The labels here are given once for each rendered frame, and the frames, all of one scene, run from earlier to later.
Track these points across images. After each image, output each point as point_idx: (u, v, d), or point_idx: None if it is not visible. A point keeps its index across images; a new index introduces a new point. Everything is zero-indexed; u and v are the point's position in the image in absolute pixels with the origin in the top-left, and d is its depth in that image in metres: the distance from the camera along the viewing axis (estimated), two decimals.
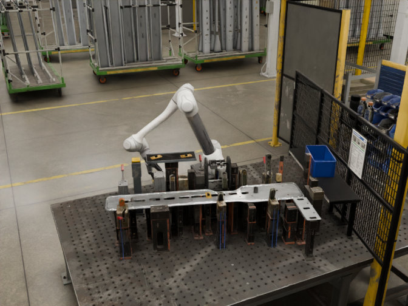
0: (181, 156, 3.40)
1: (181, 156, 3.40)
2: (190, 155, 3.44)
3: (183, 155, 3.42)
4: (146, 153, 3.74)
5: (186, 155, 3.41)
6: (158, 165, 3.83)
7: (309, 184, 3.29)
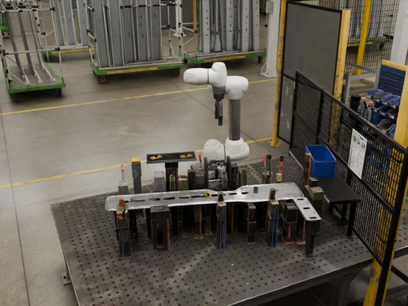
0: (181, 156, 3.40)
1: (181, 156, 3.40)
2: (190, 155, 3.44)
3: (183, 155, 3.42)
4: None
5: (186, 155, 3.41)
6: (218, 108, 3.15)
7: (309, 184, 3.29)
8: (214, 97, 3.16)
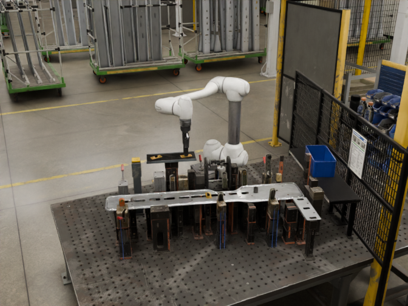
0: (181, 156, 3.40)
1: (181, 156, 3.40)
2: (190, 155, 3.44)
3: (183, 155, 3.42)
4: None
5: None
6: (185, 141, 3.33)
7: (309, 184, 3.29)
8: (181, 129, 3.31)
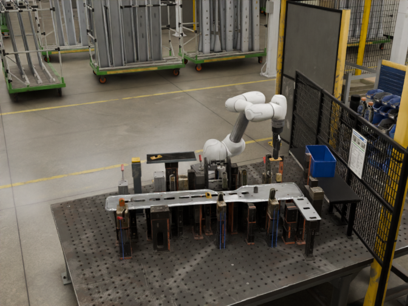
0: (271, 159, 3.15)
1: (271, 159, 3.15)
2: (280, 158, 3.17)
3: (272, 158, 3.17)
4: None
5: None
6: (276, 143, 3.07)
7: (309, 184, 3.29)
8: (272, 130, 3.05)
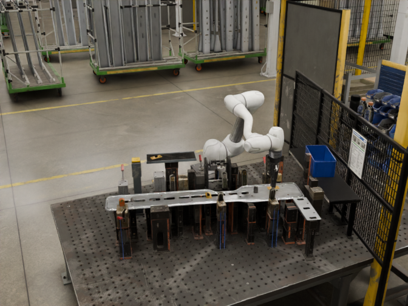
0: (268, 188, 3.24)
1: (268, 188, 3.24)
2: (277, 187, 3.26)
3: (270, 187, 3.26)
4: None
5: None
6: (274, 173, 3.16)
7: (309, 184, 3.29)
8: (271, 161, 3.15)
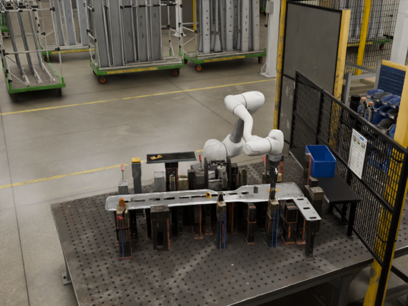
0: (268, 190, 3.25)
1: (268, 190, 3.25)
2: (277, 189, 3.27)
3: (270, 189, 3.27)
4: None
5: None
6: (274, 175, 3.17)
7: (309, 184, 3.29)
8: (270, 163, 3.15)
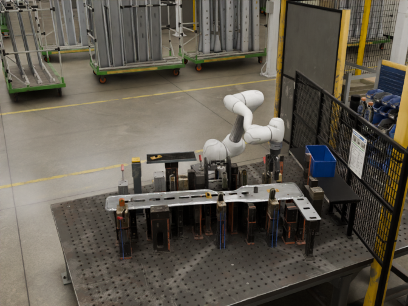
0: (268, 191, 3.25)
1: (268, 191, 3.25)
2: (277, 189, 3.27)
3: (270, 190, 3.27)
4: None
5: None
6: (275, 164, 3.10)
7: (309, 184, 3.29)
8: (271, 152, 3.12)
